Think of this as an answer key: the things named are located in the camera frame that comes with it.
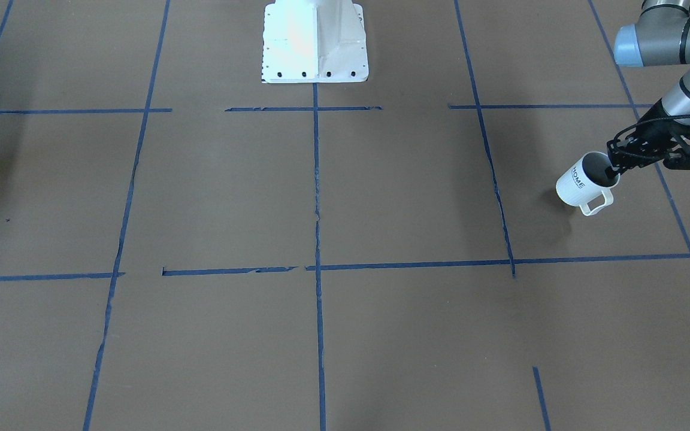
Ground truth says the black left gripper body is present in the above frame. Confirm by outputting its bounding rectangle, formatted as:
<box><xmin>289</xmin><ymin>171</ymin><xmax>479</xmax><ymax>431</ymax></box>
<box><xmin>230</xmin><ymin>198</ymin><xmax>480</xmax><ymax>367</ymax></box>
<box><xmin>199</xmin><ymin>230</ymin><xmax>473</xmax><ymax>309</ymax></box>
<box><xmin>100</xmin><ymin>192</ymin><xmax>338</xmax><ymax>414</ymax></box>
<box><xmin>621</xmin><ymin>101</ymin><xmax>690</xmax><ymax>170</ymax></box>

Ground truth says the white ribbed HOME mug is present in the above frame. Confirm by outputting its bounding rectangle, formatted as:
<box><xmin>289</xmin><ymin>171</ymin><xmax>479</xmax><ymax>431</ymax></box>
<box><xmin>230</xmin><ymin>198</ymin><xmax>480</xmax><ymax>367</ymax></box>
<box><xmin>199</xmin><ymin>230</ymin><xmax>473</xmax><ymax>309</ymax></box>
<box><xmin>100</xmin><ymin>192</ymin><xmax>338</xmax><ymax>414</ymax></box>
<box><xmin>555</xmin><ymin>151</ymin><xmax>621</xmax><ymax>217</ymax></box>

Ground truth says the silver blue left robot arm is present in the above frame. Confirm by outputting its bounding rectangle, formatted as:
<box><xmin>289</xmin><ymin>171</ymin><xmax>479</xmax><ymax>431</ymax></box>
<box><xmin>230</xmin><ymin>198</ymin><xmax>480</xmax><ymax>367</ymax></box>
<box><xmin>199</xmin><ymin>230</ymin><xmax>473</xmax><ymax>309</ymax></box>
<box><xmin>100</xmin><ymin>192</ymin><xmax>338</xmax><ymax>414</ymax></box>
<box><xmin>605</xmin><ymin>1</ymin><xmax>690</xmax><ymax>178</ymax></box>

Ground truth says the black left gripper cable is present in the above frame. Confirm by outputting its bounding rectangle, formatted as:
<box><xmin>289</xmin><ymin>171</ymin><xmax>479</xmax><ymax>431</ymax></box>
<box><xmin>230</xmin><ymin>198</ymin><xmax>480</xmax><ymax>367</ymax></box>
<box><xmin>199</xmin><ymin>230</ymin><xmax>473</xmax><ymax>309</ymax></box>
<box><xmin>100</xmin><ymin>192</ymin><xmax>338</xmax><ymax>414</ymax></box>
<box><xmin>615</xmin><ymin>107</ymin><xmax>690</xmax><ymax>157</ymax></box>

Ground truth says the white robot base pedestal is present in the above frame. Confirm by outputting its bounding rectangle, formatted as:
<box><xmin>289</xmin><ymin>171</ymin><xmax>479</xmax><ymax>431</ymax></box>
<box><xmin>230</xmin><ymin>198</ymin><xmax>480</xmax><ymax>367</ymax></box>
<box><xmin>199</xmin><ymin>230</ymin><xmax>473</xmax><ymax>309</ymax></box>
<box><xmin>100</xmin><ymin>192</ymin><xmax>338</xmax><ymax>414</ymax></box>
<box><xmin>261</xmin><ymin>1</ymin><xmax>370</xmax><ymax>84</ymax></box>

